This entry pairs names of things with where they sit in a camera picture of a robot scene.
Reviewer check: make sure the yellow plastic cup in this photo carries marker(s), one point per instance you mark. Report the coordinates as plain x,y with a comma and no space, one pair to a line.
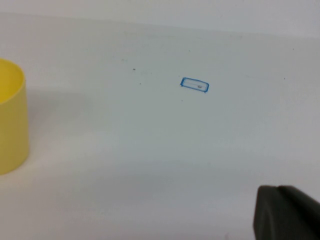
12,125

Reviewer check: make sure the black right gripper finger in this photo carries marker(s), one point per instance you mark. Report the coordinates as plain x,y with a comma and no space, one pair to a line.
287,215

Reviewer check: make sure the blue outlined rectangle mark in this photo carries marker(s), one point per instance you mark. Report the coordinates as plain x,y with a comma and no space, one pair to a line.
193,85

